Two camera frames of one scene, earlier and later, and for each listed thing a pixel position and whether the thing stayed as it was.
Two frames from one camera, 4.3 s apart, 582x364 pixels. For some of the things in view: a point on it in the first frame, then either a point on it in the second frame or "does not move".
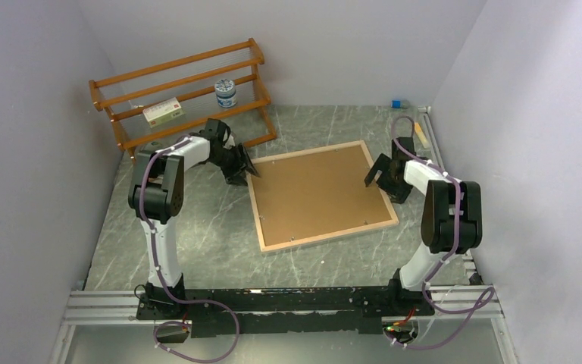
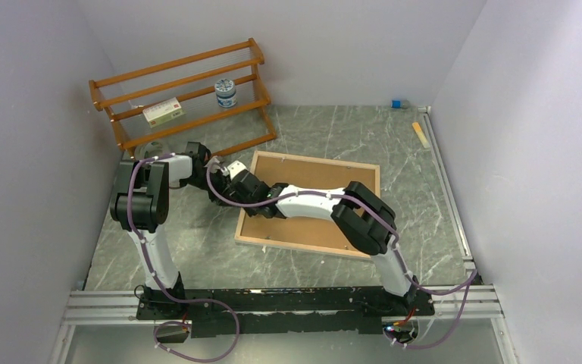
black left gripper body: (231, 163) -> (217, 182)
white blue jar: (226, 95) does not move
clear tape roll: (149, 148) does not move
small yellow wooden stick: (421, 135) does not move
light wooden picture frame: (315, 195) -> (242, 208)
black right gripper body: (392, 186) -> (240, 201)
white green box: (162, 112) does not move
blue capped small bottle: (400, 104) does not move
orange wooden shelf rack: (221, 86) does not move
